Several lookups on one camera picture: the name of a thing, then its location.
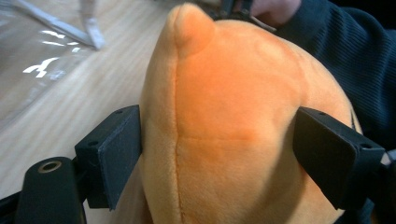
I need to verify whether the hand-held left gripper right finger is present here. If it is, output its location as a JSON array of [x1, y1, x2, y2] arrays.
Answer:
[[292, 105, 387, 211]]

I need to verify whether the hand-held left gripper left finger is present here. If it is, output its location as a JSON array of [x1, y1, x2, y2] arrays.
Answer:
[[74, 105, 143, 211]]

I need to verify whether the orange plush toy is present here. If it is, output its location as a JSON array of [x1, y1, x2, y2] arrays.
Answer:
[[138, 2, 363, 224]]

